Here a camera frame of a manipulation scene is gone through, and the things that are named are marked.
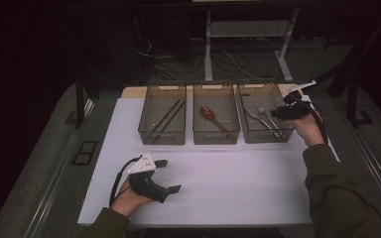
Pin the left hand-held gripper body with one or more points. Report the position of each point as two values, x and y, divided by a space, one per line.
142 183

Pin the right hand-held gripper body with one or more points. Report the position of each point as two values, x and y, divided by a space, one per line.
297 110

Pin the clear grey storage bin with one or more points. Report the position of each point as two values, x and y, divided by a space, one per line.
254 94
152 105
223 99

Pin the brown wooden spoon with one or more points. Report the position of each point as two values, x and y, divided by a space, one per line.
207 113

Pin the person's left hand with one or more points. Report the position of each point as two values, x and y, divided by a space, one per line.
127 201

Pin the black metal stand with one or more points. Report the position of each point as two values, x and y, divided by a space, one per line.
352 105
79 105

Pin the white metal desk frame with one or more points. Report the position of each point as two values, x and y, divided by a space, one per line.
208 49

